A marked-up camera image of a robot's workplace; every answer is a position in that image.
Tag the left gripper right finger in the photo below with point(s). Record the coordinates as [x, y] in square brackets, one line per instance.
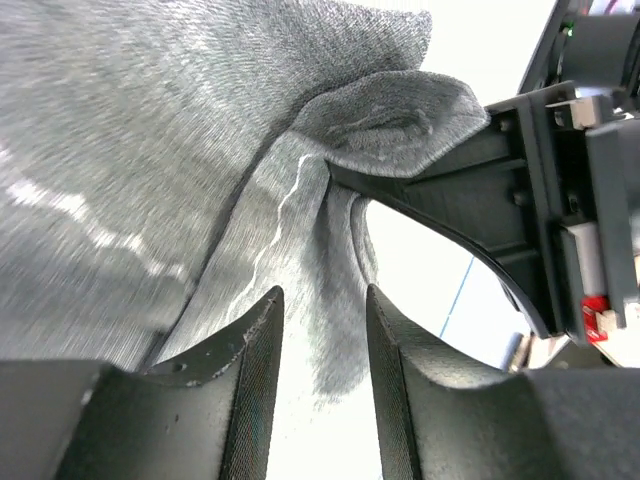
[444, 415]

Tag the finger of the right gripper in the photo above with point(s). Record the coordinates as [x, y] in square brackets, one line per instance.
[486, 154]
[518, 267]

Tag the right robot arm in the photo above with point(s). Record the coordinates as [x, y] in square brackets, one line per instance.
[597, 54]

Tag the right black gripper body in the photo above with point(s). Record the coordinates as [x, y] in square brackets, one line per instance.
[573, 155]

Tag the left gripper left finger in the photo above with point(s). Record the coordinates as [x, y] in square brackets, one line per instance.
[206, 413]

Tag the grey cloth napkin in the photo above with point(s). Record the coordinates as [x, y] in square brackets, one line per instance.
[163, 163]

